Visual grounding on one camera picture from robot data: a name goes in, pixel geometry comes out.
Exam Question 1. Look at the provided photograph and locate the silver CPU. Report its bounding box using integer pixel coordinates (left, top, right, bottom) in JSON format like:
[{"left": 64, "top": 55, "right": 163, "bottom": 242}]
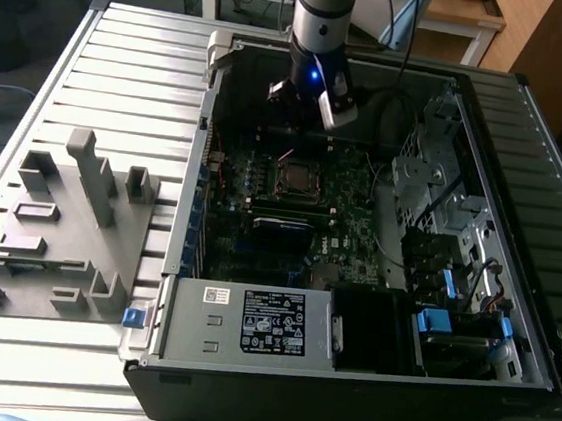
[{"left": 282, "top": 164, "right": 315, "bottom": 194}]

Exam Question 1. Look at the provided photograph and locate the metal socket cover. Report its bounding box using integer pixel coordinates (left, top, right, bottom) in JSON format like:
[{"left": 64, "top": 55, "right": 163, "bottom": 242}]
[{"left": 273, "top": 158, "right": 326, "bottom": 202}]

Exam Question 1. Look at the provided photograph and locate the CPU socket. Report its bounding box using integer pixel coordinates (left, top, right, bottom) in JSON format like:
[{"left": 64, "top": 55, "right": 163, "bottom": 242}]
[{"left": 270, "top": 154, "right": 330, "bottom": 206}]

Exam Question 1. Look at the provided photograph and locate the black RAM slot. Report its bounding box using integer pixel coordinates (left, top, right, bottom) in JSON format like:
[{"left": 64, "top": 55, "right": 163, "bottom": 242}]
[{"left": 249, "top": 194, "right": 339, "bottom": 214}]

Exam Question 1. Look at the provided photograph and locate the grey case hinge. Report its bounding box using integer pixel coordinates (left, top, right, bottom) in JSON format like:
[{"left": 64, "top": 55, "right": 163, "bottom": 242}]
[{"left": 202, "top": 30, "right": 236, "bottom": 85}]

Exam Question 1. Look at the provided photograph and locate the silver disk bay cage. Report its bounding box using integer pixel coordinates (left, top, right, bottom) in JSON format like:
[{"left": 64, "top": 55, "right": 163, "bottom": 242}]
[{"left": 382, "top": 76, "right": 507, "bottom": 253}]

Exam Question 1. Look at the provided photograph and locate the black graphics card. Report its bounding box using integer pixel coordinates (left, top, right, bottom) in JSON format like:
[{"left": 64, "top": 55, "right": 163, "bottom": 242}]
[{"left": 249, "top": 214, "right": 317, "bottom": 256}]

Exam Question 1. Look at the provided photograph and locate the grey plastic bar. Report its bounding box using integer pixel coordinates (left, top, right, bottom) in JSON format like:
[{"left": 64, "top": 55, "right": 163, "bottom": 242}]
[{"left": 364, "top": 182, "right": 418, "bottom": 291}]

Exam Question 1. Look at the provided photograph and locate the green motherboard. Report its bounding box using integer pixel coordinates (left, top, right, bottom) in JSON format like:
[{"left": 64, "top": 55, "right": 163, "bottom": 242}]
[{"left": 192, "top": 117, "right": 405, "bottom": 299}]

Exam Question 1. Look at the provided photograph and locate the brown chipset heatsink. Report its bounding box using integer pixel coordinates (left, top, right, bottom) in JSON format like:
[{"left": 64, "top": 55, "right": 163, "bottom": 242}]
[{"left": 312, "top": 261, "right": 343, "bottom": 287}]

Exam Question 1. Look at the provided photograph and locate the blue bay latch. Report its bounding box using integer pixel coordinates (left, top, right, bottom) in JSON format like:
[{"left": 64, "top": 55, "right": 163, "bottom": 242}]
[{"left": 440, "top": 268, "right": 461, "bottom": 301}]

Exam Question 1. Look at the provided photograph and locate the black fan shroud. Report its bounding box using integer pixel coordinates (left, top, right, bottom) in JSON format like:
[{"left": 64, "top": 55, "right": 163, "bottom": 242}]
[{"left": 323, "top": 283, "right": 422, "bottom": 380}]

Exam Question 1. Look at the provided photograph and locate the hard disk in blue carrier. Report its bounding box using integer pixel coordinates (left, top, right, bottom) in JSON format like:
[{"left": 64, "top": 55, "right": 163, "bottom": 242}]
[{"left": 407, "top": 304, "right": 517, "bottom": 386}]

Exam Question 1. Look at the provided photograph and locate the grey power supply unit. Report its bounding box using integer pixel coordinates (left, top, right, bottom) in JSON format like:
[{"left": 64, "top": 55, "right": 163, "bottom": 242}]
[{"left": 159, "top": 273, "right": 345, "bottom": 378}]

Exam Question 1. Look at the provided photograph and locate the grey parts rack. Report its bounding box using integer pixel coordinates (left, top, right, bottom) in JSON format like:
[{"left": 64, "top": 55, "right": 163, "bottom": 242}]
[{"left": 0, "top": 120, "right": 167, "bottom": 334}]

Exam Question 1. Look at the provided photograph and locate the blue case latch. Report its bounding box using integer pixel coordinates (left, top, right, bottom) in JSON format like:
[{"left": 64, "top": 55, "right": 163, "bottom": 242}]
[{"left": 122, "top": 307, "right": 145, "bottom": 331}]

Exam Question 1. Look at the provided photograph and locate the black open PC case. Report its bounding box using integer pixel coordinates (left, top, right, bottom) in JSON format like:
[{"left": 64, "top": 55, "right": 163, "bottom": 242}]
[{"left": 111, "top": 23, "right": 562, "bottom": 421}]

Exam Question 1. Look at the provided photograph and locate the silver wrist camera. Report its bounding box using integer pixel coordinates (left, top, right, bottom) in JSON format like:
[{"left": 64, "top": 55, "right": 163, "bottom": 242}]
[{"left": 314, "top": 71, "right": 364, "bottom": 134}]

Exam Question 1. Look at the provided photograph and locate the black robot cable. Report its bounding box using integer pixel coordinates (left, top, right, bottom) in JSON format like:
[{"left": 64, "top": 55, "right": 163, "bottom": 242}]
[{"left": 394, "top": 0, "right": 425, "bottom": 88}]

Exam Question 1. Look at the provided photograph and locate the coloured wire bundle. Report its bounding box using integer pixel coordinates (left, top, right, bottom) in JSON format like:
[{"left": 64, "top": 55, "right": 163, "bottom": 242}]
[{"left": 479, "top": 286, "right": 509, "bottom": 317}]

